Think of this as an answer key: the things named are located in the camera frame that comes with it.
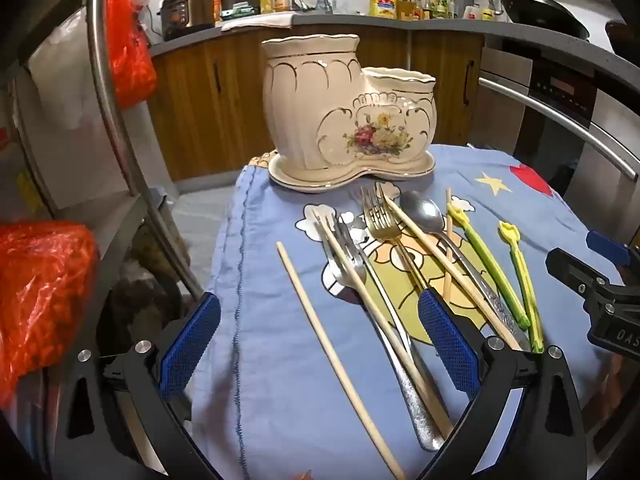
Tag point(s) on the stainless steel oven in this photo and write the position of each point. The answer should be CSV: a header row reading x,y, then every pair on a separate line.
x,y
560,90

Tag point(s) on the cream ceramic saucer tray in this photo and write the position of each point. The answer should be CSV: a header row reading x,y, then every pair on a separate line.
x,y
350,180

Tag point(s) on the small yellow jar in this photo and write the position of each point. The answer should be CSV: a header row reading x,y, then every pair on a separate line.
x,y
487,13

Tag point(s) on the gold metal fork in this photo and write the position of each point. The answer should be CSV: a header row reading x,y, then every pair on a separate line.
x,y
382,220

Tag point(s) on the hanging red plastic bag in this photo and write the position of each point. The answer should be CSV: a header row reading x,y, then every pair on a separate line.
x,y
127,50

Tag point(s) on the wooden kitchen cabinets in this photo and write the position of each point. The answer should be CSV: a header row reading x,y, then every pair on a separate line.
x,y
210,100

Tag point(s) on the row of sauce bottles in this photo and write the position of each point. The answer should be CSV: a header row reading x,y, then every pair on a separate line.
x,y
440,7

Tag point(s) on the silver flower-shaped spoon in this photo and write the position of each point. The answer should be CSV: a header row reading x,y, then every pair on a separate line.
x,y
345,221

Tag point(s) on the cream floral ceramic utensil holder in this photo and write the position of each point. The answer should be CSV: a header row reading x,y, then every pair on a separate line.
x,y
310,100

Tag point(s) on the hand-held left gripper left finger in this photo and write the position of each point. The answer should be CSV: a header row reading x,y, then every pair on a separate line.
x,y
190,345

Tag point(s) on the small orange bottle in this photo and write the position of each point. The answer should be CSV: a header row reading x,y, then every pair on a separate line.
x,y
217,7

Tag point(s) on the electric pressure cooker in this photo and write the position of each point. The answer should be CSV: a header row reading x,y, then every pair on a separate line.
x,y
187,10

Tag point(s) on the yellow cooking oil bottle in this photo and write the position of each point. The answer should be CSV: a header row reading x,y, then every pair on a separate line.
x,y
382,5

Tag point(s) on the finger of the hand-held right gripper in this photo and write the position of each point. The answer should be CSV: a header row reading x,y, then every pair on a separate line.
x,y
607,247
580,275

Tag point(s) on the grey kitchen countertop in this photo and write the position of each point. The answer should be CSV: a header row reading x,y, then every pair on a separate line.
x,y
350,21

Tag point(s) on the white counter cloth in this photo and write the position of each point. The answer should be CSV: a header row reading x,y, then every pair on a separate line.
x,y
255,21

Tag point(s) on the black wok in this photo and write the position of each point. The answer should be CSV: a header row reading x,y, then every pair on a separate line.
x,y
545,12

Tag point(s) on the wooden chopstick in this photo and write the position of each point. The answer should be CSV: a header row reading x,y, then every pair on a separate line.
x,y
362,292
448,240
301,285
425,240

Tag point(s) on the yellow green plastic utensil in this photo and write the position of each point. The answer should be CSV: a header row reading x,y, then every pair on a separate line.
x,y
522,270
480,255

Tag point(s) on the bulky red plastic bag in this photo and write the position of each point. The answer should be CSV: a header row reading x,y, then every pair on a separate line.
x,y
40,300

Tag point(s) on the blue cartoon printed cloth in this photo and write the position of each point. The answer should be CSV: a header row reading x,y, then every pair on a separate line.
x,y
260,260

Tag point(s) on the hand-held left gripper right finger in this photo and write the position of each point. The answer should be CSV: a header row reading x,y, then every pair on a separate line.
x,y
447,345

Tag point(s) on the large silver spoon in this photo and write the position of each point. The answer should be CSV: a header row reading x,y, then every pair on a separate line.
x,y
422,212

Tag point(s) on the green white plastic box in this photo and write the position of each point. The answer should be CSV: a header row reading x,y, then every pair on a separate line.
x,y
247,9

